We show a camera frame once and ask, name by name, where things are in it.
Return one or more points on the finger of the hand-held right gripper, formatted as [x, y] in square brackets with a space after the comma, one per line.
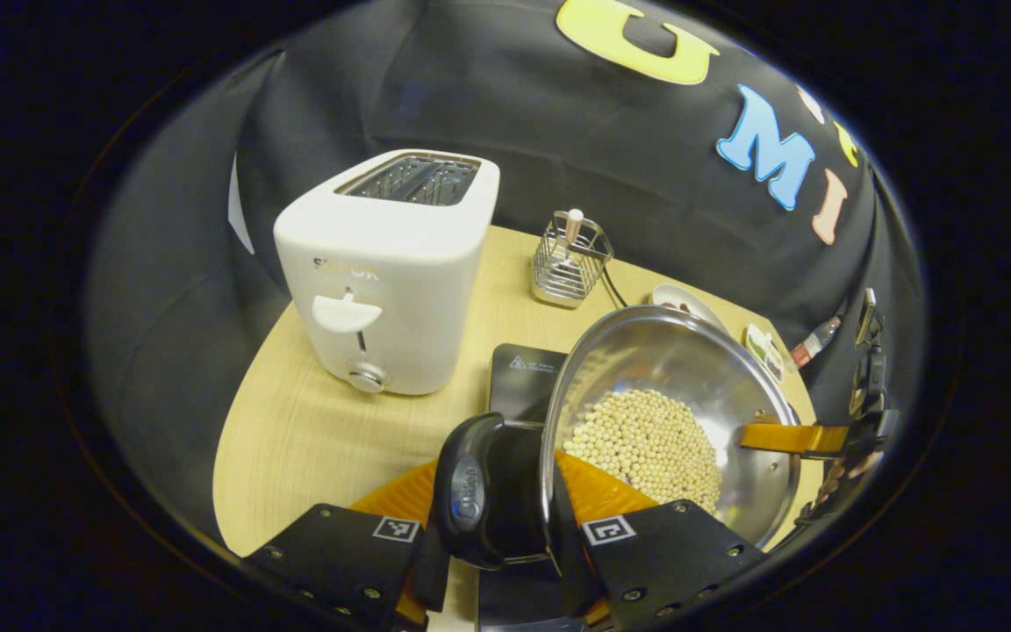
[791, 437]

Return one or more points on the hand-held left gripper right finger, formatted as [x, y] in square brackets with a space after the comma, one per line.
[672, 553]

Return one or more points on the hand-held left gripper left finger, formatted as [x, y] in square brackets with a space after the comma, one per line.
[356, 562]

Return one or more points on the black induction cooktop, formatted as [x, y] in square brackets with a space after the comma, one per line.
[523, 377]

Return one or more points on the white divided bean dish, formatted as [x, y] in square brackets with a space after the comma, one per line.
[764, 351]

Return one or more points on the clear plastic water bottle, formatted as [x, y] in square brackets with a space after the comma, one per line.
[814, 342]

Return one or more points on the pile of soybeans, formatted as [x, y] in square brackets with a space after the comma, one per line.
[646, 443]

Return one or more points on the white round plate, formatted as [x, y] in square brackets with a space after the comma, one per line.
[672, 297]

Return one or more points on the white toaster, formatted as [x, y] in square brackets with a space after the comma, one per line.
[400, 272]

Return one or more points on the pink stick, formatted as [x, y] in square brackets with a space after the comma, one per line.
[573, 226]

